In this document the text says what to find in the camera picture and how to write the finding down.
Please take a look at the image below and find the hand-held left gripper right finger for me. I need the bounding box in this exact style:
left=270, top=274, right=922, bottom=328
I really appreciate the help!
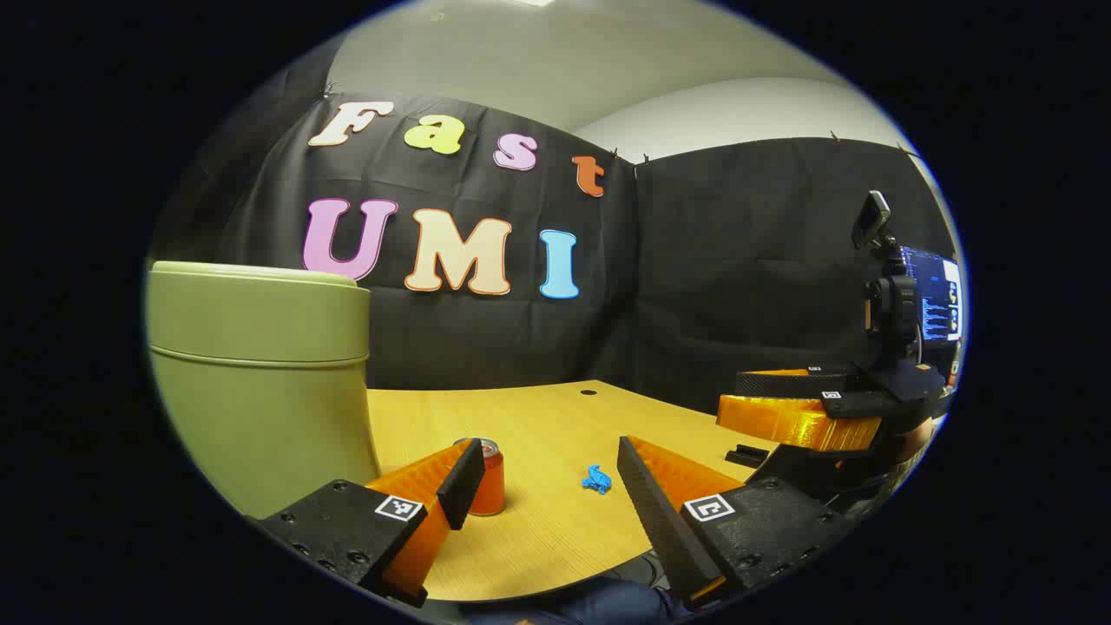
left=616, top=436, right=856, bottom=613

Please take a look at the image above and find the computer monitor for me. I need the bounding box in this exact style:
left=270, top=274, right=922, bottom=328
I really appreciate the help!
left=901, top=246, right=963, bottom=344

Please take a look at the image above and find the red pop can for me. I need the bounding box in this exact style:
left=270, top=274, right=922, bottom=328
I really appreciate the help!
left=456, top=437, right=506, bottom=517

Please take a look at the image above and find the wooden desktop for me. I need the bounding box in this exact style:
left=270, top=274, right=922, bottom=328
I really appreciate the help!
left=366, top=379, right=782, bottom=602

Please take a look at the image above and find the person's blue trouser leg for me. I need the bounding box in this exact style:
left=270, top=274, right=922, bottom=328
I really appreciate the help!
left=460, top=577, right=691, bottom=624

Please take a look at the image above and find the green desktop garbage bin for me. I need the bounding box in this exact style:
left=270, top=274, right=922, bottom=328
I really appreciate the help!
left=146, top=260, right=383, bottom=520

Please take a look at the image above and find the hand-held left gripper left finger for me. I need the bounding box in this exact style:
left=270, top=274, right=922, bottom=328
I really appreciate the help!
left=247, top=438, right=487, bottom=609

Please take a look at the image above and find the black backdrop cloth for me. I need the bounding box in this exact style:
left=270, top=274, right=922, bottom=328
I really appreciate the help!
left=152, top=52, right=956, bottom=416

